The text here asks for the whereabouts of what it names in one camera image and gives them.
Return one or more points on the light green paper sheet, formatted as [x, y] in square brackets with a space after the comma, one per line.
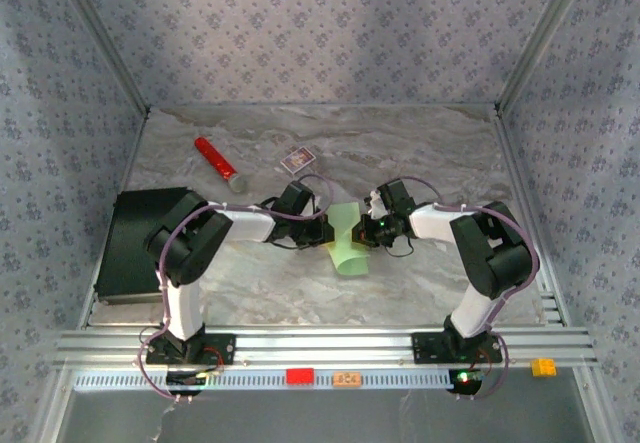
[347, 243]

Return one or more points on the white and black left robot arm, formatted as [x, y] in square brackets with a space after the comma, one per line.
[245, 225]

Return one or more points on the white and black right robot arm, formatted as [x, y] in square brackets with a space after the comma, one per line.
[430, 223]

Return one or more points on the small purple card box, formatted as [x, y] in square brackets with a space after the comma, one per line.
[298, 158]

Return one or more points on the red tube with grey cap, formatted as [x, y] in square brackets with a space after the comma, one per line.
[215, 158]

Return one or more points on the orange tag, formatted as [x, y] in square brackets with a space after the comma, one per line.
[347, 379]

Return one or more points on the red block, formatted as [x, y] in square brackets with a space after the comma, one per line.
[300, 377]

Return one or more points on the black case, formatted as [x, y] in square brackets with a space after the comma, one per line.
[125, 243]

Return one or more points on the yellow toy brick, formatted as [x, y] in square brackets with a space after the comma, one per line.
[543, 367]

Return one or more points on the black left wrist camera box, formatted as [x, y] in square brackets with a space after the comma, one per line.
[295, 198]

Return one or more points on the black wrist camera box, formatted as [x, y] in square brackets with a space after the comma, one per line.
[397, 195]
[295, 198]

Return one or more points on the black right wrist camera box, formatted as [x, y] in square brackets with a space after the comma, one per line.
[397, 195]

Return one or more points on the aluminium mounting rail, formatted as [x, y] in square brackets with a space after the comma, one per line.
[325, 348]

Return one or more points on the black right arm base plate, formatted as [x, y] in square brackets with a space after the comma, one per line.
[425, 349]

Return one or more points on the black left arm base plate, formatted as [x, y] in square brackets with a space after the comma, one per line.
[222, 350]

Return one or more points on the aluminium frame post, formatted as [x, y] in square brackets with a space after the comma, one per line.
[541, 38]

